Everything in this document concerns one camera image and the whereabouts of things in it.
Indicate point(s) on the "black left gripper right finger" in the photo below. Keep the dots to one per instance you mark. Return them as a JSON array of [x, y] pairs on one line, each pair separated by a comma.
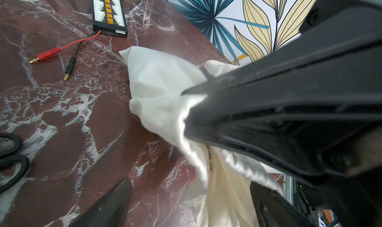
[[273, 210]]

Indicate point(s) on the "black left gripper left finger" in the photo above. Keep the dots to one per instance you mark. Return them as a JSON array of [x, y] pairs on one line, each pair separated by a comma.
[[110, 210]]

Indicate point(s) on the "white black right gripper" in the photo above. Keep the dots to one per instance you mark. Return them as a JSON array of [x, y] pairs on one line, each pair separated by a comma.
[[312, 109]]

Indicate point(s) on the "white drawstring soil bag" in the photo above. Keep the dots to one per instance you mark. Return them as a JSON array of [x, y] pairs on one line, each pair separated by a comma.
[[220, 196]]

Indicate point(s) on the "black parallel charging board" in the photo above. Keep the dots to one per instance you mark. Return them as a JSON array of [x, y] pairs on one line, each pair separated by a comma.
[[108, 18]]

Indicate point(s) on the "black handled scissors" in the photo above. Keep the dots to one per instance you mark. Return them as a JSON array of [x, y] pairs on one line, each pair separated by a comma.
[[11, 156]]

